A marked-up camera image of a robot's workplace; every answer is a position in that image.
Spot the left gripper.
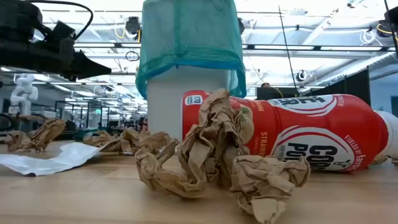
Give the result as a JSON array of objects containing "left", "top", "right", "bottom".
[{"left": 0, "top": 0, "right": 112, "bottom": 81}]

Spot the white plastic trash bin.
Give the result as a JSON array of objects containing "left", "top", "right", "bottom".
[{"left": 146, "top": 65, "right": 233, "bottom": 141}]

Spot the white plastic wrapper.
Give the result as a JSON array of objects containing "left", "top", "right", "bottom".
[{"left": 0, "top": 141, "right": 121, "bottom": 177}]

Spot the teal plastic trash bag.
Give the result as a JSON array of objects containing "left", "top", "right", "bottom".
[{"left": 136, "top": 0, "right": 247, "bottom": 100}]

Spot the large brown paper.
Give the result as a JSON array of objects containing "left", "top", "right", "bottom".
[{"left": 134, "top": 88, "right": 311, "bottom": 224}]

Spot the red Core Power bottle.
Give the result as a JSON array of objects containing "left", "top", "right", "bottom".
[{"left": 181, "top": 90, "right": 398, "bottom": 172}]

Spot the white robot figure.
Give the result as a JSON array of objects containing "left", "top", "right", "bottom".
[{"left": 8, "top": 73, "right": 39, "bottom": 116}]

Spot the black monitor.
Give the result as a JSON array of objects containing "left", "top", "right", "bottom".
[{"left": 256, "top": 86, "right": 299, "bottom": 101}]

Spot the thin black pole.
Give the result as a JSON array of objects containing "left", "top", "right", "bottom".
[{"left": 278, "top": 5, "right": 299, "bottom": 91}]

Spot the black partition screen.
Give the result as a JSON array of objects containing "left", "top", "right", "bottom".
[{"left": 306, "top": 67, "right": 371, "bottom": 106}]

